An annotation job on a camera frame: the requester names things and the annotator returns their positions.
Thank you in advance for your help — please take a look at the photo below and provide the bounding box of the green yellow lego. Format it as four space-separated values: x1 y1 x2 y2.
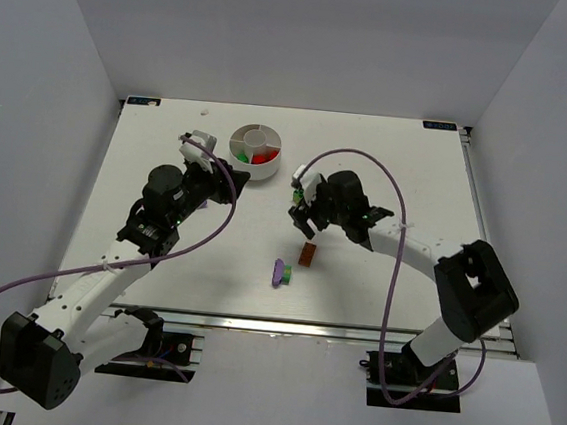
292 189 304 205

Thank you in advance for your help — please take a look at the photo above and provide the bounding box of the green lego brick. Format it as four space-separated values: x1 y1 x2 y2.
236 152 249 164

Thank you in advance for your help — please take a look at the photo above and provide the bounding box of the red lego brick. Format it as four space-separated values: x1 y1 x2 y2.
266 150 278 161
250 154 269 165

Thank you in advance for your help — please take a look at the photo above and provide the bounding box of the purple green lego piece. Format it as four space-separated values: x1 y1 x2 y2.
271 258 292 288

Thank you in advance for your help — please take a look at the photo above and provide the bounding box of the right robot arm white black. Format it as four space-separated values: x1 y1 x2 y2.
288 165 520 375

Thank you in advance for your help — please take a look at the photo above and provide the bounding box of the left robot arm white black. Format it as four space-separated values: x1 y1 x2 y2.
0 157 250 410

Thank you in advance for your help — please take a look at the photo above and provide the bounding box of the orange flat lego plate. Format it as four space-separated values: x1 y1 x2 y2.
298 242 317 267

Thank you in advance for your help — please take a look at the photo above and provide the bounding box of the white round divided container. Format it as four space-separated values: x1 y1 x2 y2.
228 124 282 181

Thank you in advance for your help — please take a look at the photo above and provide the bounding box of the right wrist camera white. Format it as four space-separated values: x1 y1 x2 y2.
291 164 321 203

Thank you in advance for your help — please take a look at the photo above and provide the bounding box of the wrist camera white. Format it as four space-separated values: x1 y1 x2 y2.
179 130 217 173
291 164 321 203

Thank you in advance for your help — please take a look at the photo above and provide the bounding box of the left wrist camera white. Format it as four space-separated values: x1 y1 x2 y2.
179 130 217 173

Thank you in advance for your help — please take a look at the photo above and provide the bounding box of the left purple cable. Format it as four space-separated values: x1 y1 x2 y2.
0 117 245 414

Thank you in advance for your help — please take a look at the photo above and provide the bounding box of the purple cable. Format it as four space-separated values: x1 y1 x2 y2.
275 144 505 416
0 117 245 414

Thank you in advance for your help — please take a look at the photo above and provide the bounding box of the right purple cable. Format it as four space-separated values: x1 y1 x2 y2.
275 144 505 416

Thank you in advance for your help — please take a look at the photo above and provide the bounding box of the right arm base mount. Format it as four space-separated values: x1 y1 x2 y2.
358 351 461 414

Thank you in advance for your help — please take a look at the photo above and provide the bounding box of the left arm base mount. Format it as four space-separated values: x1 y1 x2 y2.
93 307 204 384

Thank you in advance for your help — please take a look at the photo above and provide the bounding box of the aluminium table frame rail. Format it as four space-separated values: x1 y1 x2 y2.
438 126 543 360

